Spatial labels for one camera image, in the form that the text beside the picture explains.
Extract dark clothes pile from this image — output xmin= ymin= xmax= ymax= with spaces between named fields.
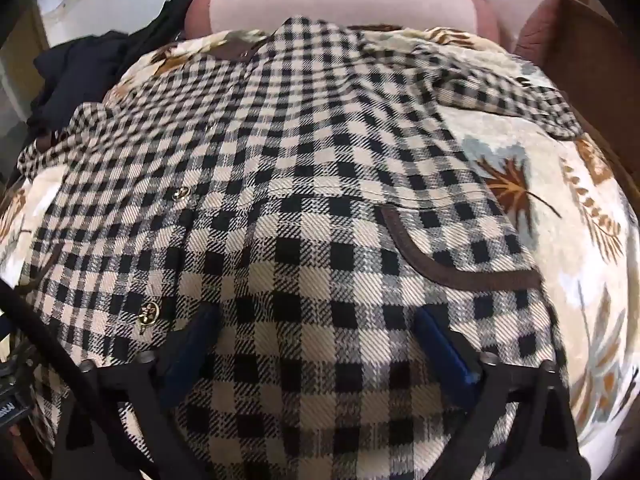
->
xmin=27 ymin=0 xmax=211 ymax=131

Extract black cable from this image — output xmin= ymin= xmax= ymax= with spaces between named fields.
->
xmin=0 ymin=277 xmax=108 ymax=411

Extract leaf printed beige blanket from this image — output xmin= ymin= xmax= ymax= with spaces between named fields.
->
xmin=0 ymin=27 xmax=640 ymax=480

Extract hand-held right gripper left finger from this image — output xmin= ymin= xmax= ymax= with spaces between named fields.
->
xmin=52 ymin=302 xmax=223 ymax=480

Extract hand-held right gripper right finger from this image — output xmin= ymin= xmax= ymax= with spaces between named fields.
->
xmin=415 ymin=305 xmax=593 ymax=480

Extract beige black checked shirt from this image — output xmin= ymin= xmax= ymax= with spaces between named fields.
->
xmin=17 ymin=16 xmax=581 ymax=480

